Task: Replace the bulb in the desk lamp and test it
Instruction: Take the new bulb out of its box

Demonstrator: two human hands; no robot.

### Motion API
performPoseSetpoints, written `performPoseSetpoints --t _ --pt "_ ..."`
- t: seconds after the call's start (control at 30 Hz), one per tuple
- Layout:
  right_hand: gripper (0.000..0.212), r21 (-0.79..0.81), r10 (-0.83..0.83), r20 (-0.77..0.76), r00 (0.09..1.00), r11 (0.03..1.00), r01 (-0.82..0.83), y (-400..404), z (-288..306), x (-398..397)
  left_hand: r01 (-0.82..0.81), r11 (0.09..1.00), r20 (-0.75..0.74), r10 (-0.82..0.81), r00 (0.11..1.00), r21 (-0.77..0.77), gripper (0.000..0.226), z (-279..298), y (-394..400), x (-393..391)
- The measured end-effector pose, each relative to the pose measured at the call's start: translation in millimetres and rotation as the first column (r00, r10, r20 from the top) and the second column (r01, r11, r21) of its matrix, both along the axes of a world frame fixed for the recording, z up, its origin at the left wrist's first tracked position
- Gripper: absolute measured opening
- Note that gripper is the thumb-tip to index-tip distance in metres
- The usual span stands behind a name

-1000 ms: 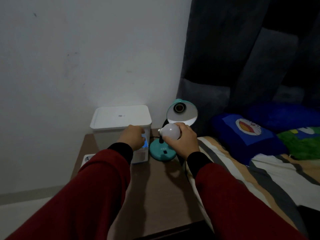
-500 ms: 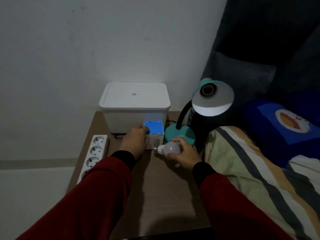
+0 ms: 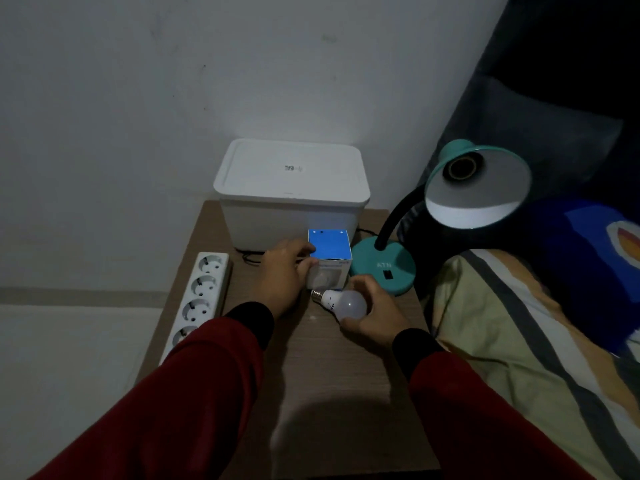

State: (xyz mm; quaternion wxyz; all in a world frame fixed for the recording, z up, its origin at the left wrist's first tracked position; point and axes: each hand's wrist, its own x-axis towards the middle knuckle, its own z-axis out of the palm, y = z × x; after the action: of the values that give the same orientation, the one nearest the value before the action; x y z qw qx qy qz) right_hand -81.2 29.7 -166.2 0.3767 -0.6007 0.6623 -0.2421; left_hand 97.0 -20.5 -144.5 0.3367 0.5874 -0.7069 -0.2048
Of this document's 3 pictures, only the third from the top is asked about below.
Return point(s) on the teal desk lamp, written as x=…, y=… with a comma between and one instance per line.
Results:
x=470, y=194

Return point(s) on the dark grey cushion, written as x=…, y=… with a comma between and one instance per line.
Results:
x=540, y=124

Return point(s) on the person's left thumb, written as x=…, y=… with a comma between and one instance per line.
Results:
x=309, y=268

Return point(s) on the striped blanket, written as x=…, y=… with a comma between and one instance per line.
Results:
x=540, y=354

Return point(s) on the white light bulb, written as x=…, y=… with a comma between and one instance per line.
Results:
x=345, y=301

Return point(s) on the person's left hand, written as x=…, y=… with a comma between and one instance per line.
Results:
x=277, y=279

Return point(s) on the person's right forearm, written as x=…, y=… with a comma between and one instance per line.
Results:
x=465, y=419

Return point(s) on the person's right hand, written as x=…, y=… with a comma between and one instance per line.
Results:
x=384, y=314

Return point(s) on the person's right thumb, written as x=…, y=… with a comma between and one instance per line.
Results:
x=354, y=327

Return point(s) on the person's left forearm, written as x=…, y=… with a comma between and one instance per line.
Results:
x=190, y=394

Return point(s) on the blue printed pillow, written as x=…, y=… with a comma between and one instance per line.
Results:
x=585, y=259

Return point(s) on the blue and white bulb box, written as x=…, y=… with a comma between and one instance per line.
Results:
x=330, y=249

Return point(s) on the white power strip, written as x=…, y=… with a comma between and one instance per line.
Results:
x=200, y=299

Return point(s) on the white lidded storage box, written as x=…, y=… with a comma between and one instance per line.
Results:
x=290, y=189

